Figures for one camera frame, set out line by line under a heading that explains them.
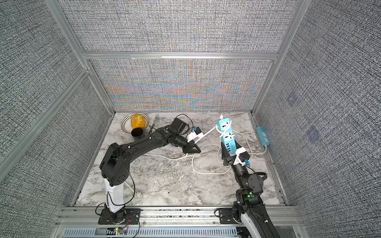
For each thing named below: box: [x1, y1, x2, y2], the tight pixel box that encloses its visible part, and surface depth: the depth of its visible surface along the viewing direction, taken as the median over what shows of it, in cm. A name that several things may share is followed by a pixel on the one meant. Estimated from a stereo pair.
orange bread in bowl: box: [130, 113, 146, 130], surface depth 108 cm
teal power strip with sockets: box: [216, 117, 238, 155], surface depth 64 cm
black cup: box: [130, 127, 144, 137], surface depth 100 cm
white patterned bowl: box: [121, 112, 150, 134], surface depth 109 cm
